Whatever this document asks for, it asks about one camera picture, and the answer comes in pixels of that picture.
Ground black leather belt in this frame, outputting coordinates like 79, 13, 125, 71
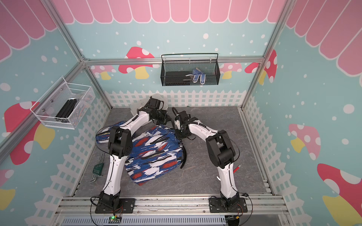
176, 135, 187, 169

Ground blue white red patterned trousers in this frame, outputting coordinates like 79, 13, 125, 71
95, 122, 183, 185

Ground white slotted cable duct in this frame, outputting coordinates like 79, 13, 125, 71
60, 215, 227, 226

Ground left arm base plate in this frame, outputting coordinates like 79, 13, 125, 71
95, 198, 136, 214

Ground white wire wall basket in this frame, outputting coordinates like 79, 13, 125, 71
30, 77, 96, 130

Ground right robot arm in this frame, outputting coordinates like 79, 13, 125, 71
172, 107, 240, 211

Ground black wire wall basket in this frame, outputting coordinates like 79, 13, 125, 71
160, 53, 221, 86

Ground green hex key set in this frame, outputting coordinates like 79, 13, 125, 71
90, 163, 104, 183

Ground black case in white basket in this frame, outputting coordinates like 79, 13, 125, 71
55, 98, 77, 123

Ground small green circuit board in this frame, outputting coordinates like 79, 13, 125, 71
108, 215, 122, 224

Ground black box in black basket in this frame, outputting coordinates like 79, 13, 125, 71
163, 72, 191, 86

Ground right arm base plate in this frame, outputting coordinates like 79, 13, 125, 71
208, 196, 248, 214

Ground red handled hex key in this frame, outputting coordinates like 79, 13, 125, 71
216, 164, 242, 181

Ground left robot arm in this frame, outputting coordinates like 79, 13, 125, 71
98, 97, 168, 212

